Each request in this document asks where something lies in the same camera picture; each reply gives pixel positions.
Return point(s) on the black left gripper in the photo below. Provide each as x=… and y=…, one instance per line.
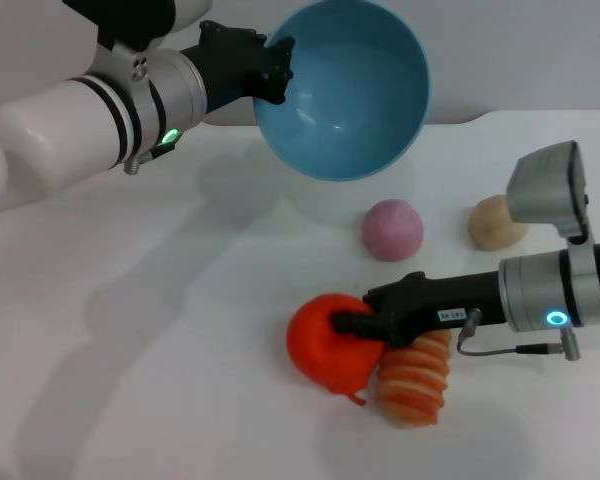
x=230, y=65

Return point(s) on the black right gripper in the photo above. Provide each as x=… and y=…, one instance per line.
x=430, y=305

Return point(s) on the red-orange soft toy orange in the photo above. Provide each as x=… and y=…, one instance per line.
x=320, y=345

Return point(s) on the blue bowl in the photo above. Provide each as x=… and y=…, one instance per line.
x=350, y=100

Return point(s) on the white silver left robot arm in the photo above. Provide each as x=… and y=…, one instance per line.
x=55, y=135

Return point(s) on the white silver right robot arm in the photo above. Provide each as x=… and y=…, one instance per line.
x=555, y=290

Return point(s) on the orange white striped bread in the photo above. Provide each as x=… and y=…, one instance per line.
x=415, y=385

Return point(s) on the pink round bun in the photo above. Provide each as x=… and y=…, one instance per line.
x=392, y=230

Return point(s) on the beige round bun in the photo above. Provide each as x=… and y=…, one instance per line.
x=490, y=227

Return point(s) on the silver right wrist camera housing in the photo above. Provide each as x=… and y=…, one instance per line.
x=545, y=190

